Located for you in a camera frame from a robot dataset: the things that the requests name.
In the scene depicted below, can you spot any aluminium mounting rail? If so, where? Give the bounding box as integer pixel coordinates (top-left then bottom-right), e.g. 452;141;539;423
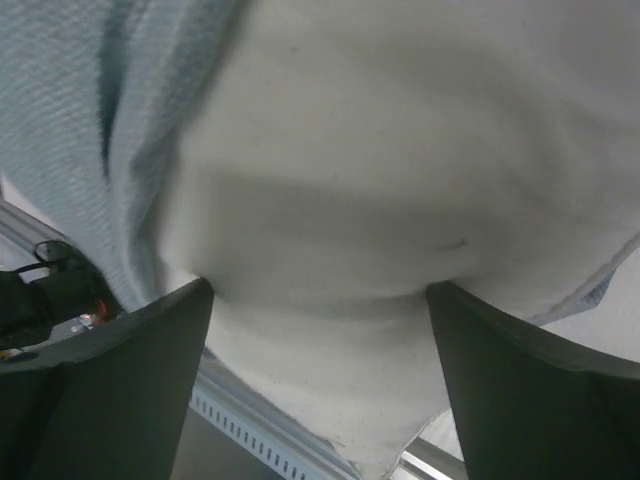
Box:
0;199;66;254

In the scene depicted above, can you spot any patchwork green beige pillowcase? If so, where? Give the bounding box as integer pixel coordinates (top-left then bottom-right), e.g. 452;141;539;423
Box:
1;1;240;310

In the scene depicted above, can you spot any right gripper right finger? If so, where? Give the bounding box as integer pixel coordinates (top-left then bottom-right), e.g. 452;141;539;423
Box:
426;283;639;479

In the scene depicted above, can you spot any white slotted cable duct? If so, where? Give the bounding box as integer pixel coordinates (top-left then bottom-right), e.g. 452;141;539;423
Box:
189;386;352;479

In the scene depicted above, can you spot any white pillow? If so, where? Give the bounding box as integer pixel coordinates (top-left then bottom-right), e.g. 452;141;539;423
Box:
148;1;639;479

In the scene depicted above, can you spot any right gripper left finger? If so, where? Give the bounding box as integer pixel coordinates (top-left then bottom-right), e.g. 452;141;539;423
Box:
1;279;214;479

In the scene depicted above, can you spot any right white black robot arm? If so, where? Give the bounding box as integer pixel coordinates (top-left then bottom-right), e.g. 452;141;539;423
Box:
1;241;639;479

